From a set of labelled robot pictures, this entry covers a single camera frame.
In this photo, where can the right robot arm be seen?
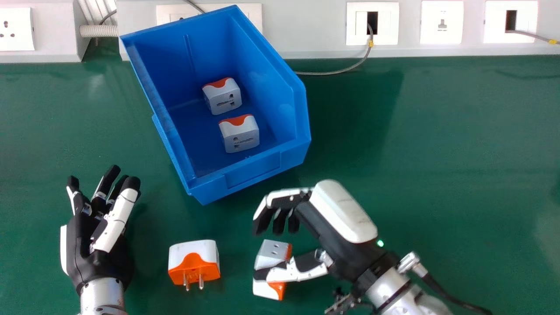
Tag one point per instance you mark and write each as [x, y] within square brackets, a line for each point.
[398, 288]

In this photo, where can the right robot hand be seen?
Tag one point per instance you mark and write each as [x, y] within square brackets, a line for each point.
[341, 227]

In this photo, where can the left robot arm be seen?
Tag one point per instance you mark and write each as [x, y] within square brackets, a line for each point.
[101, 296]

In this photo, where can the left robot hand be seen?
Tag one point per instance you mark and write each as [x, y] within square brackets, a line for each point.
[83, 253]

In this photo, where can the white wall socket plate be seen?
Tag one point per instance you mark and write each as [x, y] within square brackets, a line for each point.
[175, 14]
[442, 22]
[15, 29]
[525, 19]
[385, 24]

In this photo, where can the white-and-orange plug adapter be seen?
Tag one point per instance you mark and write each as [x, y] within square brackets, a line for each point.
[239, 133]
[222, 95]
[272, 253]
[194, 262]

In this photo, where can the blue plastic bin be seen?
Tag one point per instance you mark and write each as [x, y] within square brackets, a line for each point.
[218, 96]

